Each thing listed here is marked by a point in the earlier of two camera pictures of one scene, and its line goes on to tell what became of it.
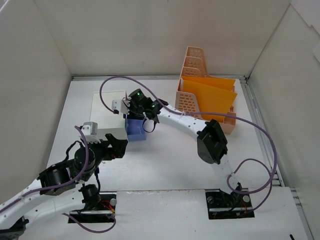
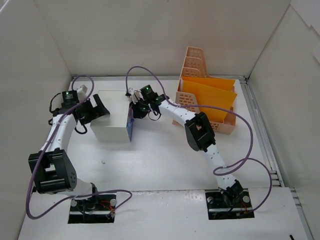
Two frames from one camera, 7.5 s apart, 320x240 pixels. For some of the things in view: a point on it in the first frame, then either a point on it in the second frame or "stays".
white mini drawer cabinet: [107, 122] stays
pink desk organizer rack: [195, 63] stays
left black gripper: [110, 148] -> [91, 110]
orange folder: [216, 95] stays
